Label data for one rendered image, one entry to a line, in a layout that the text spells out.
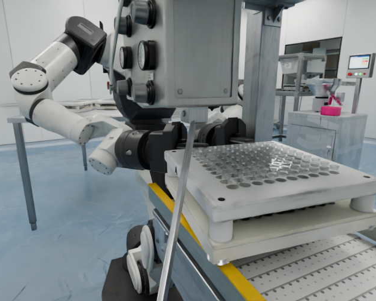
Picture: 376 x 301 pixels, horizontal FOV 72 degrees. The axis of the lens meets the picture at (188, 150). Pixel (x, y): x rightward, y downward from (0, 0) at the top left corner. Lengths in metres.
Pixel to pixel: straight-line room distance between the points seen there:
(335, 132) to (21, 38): 4.74
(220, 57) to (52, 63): 0.58
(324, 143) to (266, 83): 2.45
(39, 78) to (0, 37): 4.53
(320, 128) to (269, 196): 2.81
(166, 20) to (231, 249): 0.26
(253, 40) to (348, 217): 0.46
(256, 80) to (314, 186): 0.37
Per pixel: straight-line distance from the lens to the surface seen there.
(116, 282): 1.41
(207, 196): 0.30
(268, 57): 0.69
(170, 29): 0.32
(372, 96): 5.93
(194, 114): 0.35
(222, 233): 0.30
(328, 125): 3.06
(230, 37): 0.36
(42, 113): 0.71
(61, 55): 0.86
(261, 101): 0.68
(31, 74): 0.76
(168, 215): 0.45
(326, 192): 0.36
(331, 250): 0.46
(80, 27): 0.94
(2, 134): 5.29
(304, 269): 0.41
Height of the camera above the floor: 1.07
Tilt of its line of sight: 14 degrees down
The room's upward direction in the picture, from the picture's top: straight up
